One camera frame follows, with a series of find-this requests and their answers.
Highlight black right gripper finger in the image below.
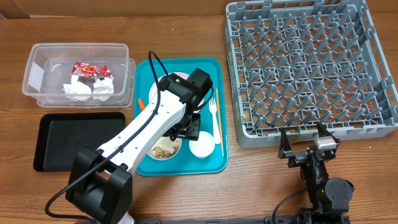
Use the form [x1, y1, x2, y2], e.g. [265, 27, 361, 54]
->
[279, 128, 292, 152]
[317, 122, 335, 139]

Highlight white plastic cup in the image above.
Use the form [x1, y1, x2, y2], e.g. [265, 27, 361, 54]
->
[188, 131, 215, 159]

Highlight rice and peanut leftovers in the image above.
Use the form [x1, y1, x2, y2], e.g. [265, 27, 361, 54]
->
[149, 138, 181, 159]

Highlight white bowl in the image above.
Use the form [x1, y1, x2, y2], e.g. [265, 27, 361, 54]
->
[146, 136, 183, 161]

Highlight orange carrot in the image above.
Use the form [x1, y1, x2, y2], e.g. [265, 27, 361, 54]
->
[137, 98, 146, 111]

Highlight red snack wrapper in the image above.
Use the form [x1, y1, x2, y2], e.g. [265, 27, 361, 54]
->
[72, 62, 112, 78]

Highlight white tissue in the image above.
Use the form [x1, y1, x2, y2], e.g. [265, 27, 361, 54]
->
[93, 76, 114, 101]
[63, 75, 92, 101]

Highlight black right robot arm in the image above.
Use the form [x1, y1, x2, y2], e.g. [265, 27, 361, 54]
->
[272, 123, 354, 224]

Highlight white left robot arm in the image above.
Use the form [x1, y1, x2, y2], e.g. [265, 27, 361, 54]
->
[45, 68, 213, 223]

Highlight grey dishwasher rack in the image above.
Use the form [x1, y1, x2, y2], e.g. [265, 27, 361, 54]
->
[224, 0, 397, 148]

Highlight white plastic fork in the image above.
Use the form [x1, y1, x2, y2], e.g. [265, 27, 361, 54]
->
[209, 98, 221, 144]

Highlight teal plastic tray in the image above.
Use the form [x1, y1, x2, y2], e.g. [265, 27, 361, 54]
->
[134, 57, 229, 177]

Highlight wooden chopstick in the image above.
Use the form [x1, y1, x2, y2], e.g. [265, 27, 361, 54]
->
[216, 88, 224, 157]

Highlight pink plate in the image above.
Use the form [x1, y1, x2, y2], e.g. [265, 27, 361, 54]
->
[148, 72, 204, 113]

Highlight black plastic tray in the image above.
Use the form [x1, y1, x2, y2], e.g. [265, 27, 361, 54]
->
[33, 112, 125, 172]

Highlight clear plastic bin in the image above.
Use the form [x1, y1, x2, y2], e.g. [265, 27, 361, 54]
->
[22, 43, 136, 108]

